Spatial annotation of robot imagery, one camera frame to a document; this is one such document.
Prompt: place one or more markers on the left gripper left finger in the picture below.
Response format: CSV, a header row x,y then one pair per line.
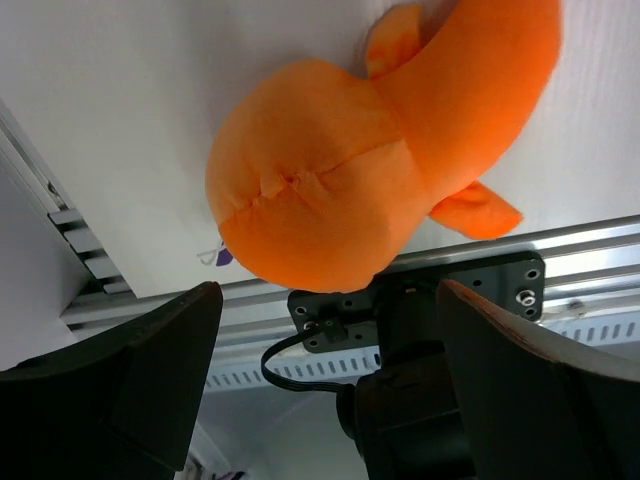
x,y
119,405

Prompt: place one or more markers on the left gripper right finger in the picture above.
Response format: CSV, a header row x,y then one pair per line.
x,y
535,404

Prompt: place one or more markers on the orange shark plush face down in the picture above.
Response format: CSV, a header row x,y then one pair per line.
x,y
318,178

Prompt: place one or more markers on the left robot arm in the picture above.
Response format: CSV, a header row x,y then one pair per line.
x,y
405,419

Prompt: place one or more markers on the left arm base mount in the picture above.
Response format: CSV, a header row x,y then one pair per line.
x,y
398,309

